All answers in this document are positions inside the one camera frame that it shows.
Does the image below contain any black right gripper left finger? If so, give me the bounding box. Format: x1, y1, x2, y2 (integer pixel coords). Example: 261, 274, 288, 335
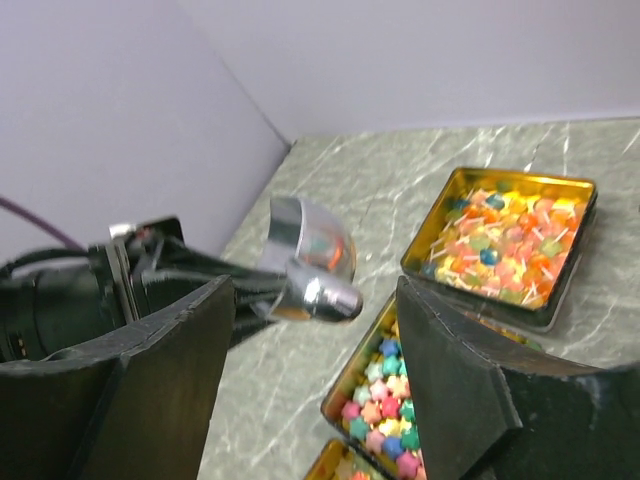
1, 277, 235, 479

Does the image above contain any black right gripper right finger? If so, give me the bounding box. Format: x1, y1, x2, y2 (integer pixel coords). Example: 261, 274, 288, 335
396, 277, 639, 479

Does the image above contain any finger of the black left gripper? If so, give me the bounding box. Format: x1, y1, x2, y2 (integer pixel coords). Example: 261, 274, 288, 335
229, 294, 275, 349

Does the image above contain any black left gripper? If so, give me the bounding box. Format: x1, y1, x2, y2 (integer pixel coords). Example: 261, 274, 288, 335
1, 216, 287, 362

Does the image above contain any silver metal scoop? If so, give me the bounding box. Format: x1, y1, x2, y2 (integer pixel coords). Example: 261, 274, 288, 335
252, 197, 363, 323

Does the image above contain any gold tin of star candies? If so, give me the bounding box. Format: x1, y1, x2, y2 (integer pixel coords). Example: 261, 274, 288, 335
319, 292, 544, 476

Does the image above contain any gold tin of gummy candies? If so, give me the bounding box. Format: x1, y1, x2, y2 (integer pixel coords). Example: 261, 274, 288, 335
304, 438, 385, 480

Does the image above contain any gold tin of stick candies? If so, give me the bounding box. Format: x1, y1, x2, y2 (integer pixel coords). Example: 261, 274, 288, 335
400, 167, 598, 332

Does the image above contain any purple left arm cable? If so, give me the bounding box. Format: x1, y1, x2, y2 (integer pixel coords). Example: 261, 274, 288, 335
0, 195, 86, 251

